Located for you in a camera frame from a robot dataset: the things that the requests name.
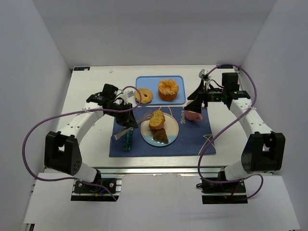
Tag metal tongs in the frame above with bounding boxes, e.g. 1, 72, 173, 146
114, 110, 153, 140

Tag sliced toast bread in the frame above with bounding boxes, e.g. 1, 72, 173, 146
149, 110, 165, 130

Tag brown croissant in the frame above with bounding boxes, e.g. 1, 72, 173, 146
151, 128, 169, 143

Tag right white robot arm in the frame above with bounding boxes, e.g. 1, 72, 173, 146
184, 70, 285, 182

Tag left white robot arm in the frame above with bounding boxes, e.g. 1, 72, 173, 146
44, 84, 138, 184

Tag round bagel bread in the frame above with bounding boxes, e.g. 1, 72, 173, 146
134, 88, 153, 104

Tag pink mug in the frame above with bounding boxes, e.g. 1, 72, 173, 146
184, 110, 203, 122

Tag right blue label sticker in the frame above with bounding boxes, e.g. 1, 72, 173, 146
217, 64, 233, 69

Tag blue label sticker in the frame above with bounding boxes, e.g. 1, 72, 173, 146
73, 66, 90, 71
217, 64, 233, 69

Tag blue cloth placemat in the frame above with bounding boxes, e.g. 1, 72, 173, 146
109, 107, 213, 157

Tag round orange sugared bun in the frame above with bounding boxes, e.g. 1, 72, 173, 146
158, 79, 179, 101

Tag white and blue plate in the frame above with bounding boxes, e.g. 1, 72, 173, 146
141, 113, 179, 147

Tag blue plastic tray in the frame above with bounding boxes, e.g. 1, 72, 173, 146
135, 76, 186, 106

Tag left blue label sticker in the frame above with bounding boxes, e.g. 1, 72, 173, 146
73, 66, 90, 71

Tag fork with green handle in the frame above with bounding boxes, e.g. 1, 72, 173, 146
128, 130, 133, 150

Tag spoon with green handle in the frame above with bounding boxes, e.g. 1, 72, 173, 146
123, 134, 129, 152

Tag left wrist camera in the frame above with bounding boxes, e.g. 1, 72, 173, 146
119, 91, 135, 104

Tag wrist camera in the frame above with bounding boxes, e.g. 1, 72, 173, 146
198, 69, 211, 82
119, 91, 135, 104

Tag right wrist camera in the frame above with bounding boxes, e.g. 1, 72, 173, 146
198, 69, 211, 82

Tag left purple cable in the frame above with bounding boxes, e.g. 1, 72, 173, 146
22, 86, 142, 202

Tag purple cable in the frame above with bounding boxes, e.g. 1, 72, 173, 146
22, 86, 142, 202
197, 63, 263, 199

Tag aluminium table edge rail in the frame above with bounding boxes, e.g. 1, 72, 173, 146
44, 165, 275, 180

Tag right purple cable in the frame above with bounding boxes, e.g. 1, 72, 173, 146
197, 63, 263, 199

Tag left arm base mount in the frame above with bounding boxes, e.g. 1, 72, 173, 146
71, 173, 123, 202

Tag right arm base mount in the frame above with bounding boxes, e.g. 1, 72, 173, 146
196, 171, 248, 205

